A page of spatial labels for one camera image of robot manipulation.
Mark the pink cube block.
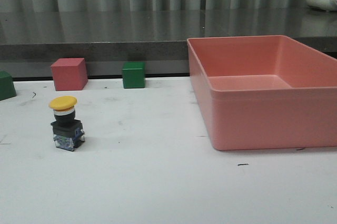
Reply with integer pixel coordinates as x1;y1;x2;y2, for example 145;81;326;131
51;58;88;91

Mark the pink plastic bin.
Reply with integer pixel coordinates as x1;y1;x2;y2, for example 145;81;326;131
187;35;336;150

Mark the green block at left edge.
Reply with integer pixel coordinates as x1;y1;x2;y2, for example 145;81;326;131
0;71;16;100

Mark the green cube block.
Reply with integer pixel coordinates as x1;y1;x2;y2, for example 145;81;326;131
122;62;145;89

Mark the yellow push button switch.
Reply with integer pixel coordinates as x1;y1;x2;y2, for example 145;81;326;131
49;96;85;151

